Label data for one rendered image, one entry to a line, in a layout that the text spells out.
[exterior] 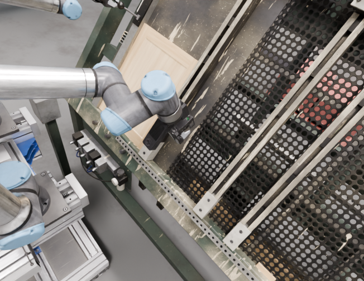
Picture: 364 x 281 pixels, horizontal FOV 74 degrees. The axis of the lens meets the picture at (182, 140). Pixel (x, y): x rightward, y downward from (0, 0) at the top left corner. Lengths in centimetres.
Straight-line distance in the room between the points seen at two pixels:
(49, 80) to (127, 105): 18
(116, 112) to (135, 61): 88
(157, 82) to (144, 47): 87
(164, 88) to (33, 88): 29
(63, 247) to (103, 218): 40
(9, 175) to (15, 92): 34
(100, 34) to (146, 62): 39
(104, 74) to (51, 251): 143
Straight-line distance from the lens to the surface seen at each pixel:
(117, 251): 205
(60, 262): 187
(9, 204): 75
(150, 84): 57
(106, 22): 165
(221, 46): 115
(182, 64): 127
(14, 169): 91
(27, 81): 63
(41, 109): 165
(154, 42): 139
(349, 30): 110
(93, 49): 167
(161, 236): 191
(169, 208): 128
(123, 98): 61
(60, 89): 64
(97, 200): 221
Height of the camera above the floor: 198
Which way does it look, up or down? 49 degrees down
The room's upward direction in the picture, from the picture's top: 17 degrees clockwise
